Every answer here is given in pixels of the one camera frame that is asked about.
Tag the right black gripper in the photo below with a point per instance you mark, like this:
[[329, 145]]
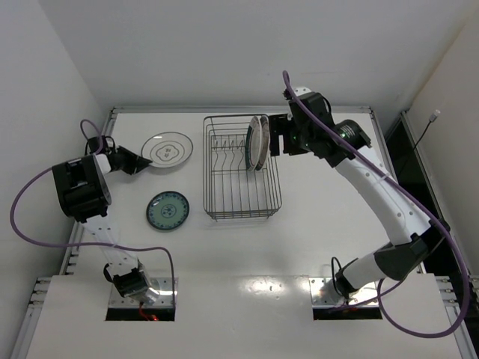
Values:
[[275, 135]]

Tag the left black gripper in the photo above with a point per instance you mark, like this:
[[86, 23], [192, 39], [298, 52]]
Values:
[[122, 160]]

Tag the green red rimmed plate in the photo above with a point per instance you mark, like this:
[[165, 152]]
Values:
[[264, 121], [254, 143]]

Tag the clear glass plate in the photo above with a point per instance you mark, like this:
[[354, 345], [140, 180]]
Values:
[[167, 149]]

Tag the teal patterned small plate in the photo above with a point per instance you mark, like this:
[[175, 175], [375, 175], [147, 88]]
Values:
[[167, 211]]

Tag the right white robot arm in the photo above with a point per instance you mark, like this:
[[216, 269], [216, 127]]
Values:
[[411, 235]]

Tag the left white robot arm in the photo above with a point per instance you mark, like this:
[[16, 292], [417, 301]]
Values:
[[83, 194]]

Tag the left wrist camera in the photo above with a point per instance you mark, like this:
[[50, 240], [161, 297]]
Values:
[[104, 145]]

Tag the metal wire dish rack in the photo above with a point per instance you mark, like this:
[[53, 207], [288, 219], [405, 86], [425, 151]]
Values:
[[230, 191]]

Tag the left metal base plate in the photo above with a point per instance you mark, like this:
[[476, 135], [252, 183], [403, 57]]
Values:
[[160, 297]]

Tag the metal base plate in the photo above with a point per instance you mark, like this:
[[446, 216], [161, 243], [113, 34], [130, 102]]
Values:
[[160, 297], [324, 296]]

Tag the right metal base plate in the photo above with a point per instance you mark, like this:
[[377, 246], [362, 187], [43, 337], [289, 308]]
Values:
[[324, 296]]

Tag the aluminium table frame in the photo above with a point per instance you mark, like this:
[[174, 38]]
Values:
[[207, 259]]

